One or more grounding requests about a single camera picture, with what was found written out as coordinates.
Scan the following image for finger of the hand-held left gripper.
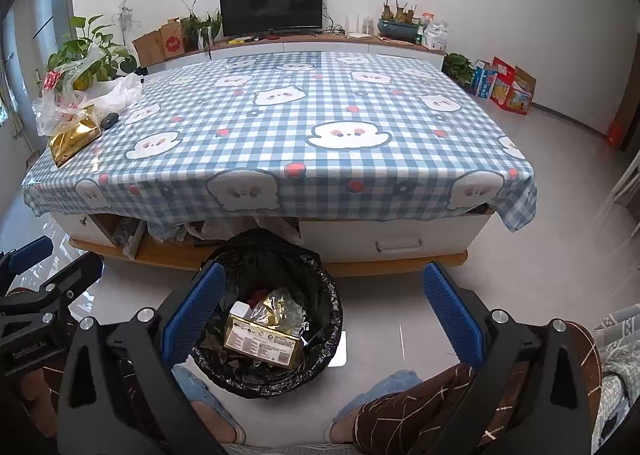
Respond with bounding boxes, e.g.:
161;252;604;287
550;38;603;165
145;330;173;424
30;251;105;318
0;235;55;281

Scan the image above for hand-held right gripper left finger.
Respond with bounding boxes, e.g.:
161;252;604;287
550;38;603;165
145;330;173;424
57;262;236;455

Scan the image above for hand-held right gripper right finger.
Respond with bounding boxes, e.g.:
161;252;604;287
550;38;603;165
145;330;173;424
422;260;593;455

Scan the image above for bin with black bag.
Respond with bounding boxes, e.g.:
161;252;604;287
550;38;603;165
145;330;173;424
192;227;345;400

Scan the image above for person's left hand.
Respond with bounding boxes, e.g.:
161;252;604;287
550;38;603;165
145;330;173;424
20;370;60;436

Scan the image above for person's brown patterned pants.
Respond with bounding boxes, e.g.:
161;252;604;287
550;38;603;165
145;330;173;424
117;320;603;455

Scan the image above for small gold foil bag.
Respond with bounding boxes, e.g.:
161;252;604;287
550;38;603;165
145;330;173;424
49;112;103;168

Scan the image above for white table with wooden base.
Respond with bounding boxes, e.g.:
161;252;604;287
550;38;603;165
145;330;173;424
67;208;493;278

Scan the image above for clear bag with red print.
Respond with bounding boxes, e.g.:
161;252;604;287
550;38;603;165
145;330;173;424
32;42;108;136

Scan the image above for grey patterned cloth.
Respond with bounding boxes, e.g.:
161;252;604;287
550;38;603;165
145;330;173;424
590;305;640;455

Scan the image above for white plastic bag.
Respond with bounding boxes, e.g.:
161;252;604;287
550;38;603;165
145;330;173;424
82;72;145;113

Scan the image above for potted pothos plant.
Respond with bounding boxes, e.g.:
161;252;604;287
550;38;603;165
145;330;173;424
46;15;138;91

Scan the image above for plain brown cardboard box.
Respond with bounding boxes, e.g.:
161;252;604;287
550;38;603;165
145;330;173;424
131;32;166;67

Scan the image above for colourful open cardboard box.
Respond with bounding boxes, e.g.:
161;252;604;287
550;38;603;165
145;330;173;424
505;66;537;115

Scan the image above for blue checkered cartoon tablecloth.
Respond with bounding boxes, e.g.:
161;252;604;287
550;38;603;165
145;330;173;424
22;51;538;236

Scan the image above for blue white carton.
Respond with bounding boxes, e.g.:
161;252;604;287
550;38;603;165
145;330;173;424
471;60;500;98

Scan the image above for white dried plant decoration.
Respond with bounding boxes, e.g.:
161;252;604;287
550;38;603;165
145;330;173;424
114;0;138;43

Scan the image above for small green floor plant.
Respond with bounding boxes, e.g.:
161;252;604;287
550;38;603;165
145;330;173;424
442;52;476;88

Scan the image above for cardboard box with red print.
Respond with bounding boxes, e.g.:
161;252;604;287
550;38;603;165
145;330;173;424
160;18;187;58

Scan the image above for potted long-leaf green plant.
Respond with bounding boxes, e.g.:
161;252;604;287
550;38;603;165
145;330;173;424
176;0;223;53

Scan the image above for white printed sack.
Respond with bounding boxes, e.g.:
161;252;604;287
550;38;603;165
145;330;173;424
421;20;449;52

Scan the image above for white television cabinet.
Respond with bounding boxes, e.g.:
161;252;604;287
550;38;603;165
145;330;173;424
147;30;446;73

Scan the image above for blue planter with bulbs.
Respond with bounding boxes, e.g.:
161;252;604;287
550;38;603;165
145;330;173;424
376;0;423;43

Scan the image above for white router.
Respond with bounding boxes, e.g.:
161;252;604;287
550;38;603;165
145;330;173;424
345;10;375;40

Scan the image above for black television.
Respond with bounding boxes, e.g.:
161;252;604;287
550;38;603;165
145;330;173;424
218;0;324;38

